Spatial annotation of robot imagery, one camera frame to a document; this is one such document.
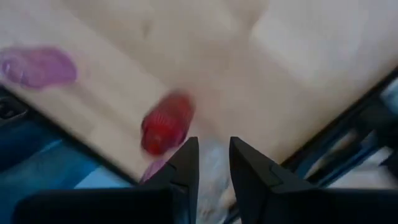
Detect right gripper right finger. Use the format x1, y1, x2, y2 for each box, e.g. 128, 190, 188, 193
229, 136, 398, 224

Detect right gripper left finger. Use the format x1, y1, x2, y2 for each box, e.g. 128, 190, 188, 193
14, 136, 200, 224

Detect red ribbed bottle vase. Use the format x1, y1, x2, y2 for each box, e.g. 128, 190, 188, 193
140, 91, 196, 156

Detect pink ribbed cylinder jar vase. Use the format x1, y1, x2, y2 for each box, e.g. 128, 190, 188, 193
0, 45, 78, 90

